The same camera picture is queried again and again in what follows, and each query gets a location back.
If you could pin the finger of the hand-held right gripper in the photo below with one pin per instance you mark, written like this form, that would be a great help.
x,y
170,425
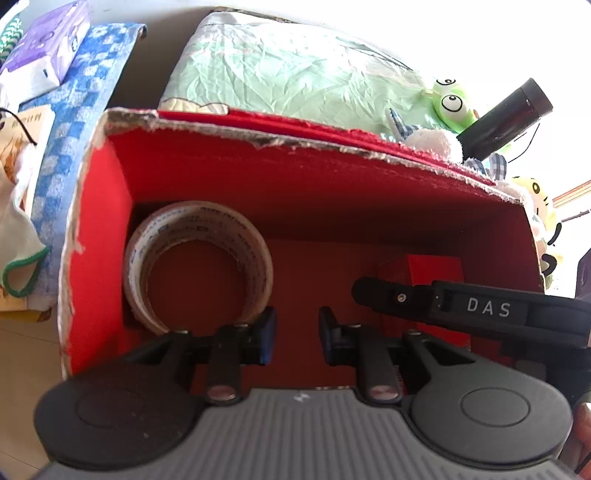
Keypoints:
x,y
383,295

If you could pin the person's right hand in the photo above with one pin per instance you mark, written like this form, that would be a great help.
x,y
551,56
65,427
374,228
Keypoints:
x,y
582,429

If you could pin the green crinkled plastic bag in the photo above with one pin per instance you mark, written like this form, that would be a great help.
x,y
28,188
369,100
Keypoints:
x,y
286,69

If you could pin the black thermos bottle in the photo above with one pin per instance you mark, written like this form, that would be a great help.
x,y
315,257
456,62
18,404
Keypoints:
x,y
503,120

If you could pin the green frog plush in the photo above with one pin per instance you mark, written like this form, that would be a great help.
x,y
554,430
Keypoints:
x,y
450,106

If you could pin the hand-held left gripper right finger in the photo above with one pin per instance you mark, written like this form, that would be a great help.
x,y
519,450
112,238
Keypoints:
x,y
328,337

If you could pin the red cardboard box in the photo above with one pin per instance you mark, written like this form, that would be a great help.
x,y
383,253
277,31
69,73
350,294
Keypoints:
x,y
300,198

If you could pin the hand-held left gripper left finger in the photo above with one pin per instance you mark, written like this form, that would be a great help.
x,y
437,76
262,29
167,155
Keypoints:
x,y
267,334

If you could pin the purple tissue pack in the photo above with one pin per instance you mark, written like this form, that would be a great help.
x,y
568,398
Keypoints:
x,y
46,41

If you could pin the yellow illustrated book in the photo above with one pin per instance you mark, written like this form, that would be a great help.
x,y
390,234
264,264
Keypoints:
x,y
27,134

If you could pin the yellow plush toy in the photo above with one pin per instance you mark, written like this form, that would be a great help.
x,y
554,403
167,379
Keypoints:
x,y
538,189

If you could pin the clear packing tape roll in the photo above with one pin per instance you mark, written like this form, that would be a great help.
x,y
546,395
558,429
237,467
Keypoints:
x,y
258,258

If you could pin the blue checkered towel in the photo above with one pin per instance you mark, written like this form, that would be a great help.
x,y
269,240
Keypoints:
x,y
87,92

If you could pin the pile of striped socks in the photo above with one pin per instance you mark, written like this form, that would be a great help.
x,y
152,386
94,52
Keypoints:
x,y
9,32

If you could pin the small red box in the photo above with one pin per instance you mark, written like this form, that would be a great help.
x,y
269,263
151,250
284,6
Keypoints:
x,y
429,267

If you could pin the white cloth with green loop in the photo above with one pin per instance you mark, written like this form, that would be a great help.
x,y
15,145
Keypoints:
x,y
14,230

